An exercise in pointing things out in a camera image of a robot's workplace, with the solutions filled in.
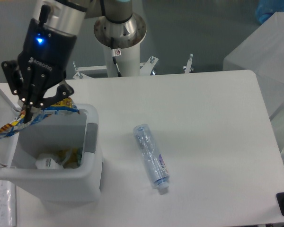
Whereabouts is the paper sheet in sleeve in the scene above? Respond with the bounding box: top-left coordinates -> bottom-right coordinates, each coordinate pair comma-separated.
0,180 -> 17,227

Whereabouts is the clear plastic water bottle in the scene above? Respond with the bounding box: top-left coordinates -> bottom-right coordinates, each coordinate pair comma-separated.
133,124 -> 170,194

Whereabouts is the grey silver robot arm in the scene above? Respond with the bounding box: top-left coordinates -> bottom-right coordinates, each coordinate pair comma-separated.
1,0 -> 146,122

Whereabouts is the blue water jug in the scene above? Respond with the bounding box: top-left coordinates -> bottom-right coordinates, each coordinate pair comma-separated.
255,0 -> 284,24

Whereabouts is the white trash can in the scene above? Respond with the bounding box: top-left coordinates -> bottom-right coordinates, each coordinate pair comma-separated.
0,104 -> 103,202

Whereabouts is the black cable on pedestal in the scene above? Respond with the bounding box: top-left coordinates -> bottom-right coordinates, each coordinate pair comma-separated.
110,37 -> 123,78

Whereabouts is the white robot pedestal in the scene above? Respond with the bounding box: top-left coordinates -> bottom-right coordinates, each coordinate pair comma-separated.
101,35 -> 146,78

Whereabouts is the white crumpled trash in bin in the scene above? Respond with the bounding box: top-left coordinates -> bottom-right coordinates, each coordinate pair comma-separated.
35,153 -> 63,169

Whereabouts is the white base frame with bolts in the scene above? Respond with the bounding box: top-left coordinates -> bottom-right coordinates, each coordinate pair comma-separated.
72,53 -> 195,80

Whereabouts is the blue cartoon snack bag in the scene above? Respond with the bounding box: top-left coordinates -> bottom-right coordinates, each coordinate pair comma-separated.
0,97 -> 80,139

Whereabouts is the white trash can lid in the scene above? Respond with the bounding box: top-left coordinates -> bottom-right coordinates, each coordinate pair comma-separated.
0,89 -> 19,168

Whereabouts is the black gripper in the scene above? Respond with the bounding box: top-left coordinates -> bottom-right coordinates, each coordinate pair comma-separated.
1,19 -> 77,123

